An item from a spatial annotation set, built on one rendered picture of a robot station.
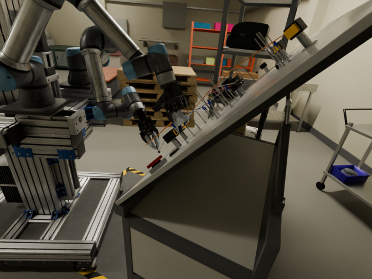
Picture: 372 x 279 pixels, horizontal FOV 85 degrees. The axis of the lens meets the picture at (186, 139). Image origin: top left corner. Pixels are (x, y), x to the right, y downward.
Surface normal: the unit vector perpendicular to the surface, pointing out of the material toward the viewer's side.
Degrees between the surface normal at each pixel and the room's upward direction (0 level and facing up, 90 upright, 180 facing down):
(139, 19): 90
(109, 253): 0
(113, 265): 0
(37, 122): 90
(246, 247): 0
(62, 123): 90
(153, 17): 90
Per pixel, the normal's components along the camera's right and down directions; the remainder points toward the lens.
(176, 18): 0.04, 0.47
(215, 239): 0.08, -0.88
